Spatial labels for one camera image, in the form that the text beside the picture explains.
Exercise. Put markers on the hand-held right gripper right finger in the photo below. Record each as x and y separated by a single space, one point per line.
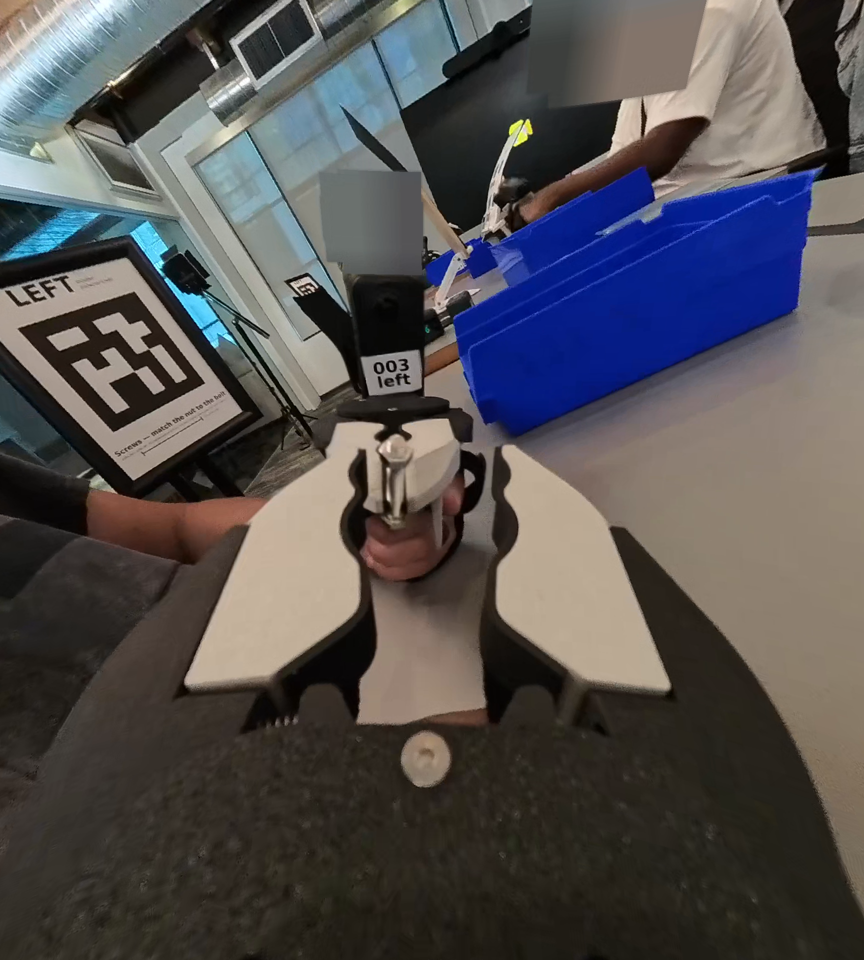
574 600

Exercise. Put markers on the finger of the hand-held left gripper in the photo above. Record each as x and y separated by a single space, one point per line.
353 439
432 461

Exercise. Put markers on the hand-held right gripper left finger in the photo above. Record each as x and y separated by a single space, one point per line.
289 600

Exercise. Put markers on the thin short steel bolt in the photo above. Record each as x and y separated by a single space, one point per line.
394 484

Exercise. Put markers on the blue plastic bin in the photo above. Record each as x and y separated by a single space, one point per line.
574 225
627 337
477 259

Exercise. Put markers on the person's left forearm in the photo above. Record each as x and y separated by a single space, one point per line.
177 525

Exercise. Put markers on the person's left hand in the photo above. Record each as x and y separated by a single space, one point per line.
402 555

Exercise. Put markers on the black device with green lights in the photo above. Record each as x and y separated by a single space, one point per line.
432 330

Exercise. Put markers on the small marker sign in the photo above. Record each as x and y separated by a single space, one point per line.
304 286

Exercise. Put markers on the document stand with black board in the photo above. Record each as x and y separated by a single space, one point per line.
447 221

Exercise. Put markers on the black display screen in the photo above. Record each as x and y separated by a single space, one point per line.
462 150

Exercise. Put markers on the white sheet with yellow mark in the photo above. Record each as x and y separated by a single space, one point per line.
520 133

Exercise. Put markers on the framed marker sign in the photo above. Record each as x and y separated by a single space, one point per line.
117 352

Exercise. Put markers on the black video bar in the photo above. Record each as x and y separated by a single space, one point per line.
477 60

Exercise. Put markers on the white air vent grille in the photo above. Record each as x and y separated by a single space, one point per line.
274 37

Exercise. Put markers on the silver air duct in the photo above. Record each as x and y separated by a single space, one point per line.
42 82
229 94

